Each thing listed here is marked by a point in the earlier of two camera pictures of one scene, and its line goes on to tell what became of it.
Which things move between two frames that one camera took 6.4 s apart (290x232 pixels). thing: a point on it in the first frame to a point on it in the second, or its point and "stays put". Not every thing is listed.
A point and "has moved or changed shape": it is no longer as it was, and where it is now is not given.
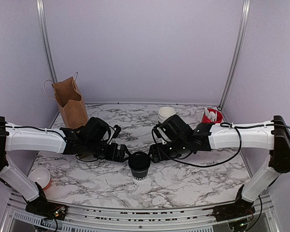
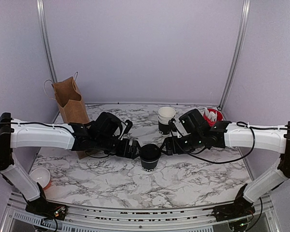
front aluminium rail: [17, 218] stays put
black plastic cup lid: [139, 161] has moved or changed shape
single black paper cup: [139, 174] to [149, 166]
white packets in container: [211, 115] stays put
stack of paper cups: [164, 112] stays put
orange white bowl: [41, 176] stays put
